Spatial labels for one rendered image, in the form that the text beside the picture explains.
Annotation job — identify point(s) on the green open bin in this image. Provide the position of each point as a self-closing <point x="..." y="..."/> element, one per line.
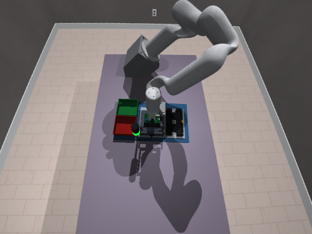
<point x="127" y="107"/>

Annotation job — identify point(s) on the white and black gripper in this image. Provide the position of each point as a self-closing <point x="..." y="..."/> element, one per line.
<point x="152" y="117"/>

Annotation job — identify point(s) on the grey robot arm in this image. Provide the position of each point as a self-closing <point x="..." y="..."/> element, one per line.
<point x="213" y="24"/>

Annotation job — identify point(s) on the red bin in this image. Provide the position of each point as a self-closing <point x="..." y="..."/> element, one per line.
<point x="122" y="125"/>

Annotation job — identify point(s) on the green circuit board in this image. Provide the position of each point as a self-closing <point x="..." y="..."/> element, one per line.
<point x="157" y="119"/>

